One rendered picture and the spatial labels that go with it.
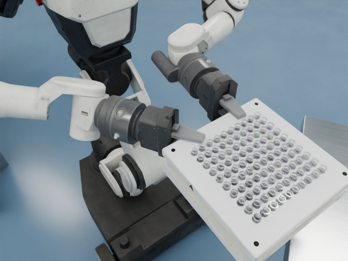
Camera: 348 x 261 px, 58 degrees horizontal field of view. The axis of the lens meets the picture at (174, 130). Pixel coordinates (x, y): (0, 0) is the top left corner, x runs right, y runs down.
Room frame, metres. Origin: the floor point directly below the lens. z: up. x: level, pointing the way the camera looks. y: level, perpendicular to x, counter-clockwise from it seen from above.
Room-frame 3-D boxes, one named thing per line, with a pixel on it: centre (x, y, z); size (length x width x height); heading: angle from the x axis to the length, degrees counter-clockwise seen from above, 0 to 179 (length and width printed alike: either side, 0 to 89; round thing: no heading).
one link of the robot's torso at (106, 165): (0.86, 0.22, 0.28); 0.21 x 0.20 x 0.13; 36
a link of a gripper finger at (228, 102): (0.47, -0.12, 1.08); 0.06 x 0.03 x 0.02; 27
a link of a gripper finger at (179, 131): (0.39, -0.03, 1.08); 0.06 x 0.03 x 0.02; 67
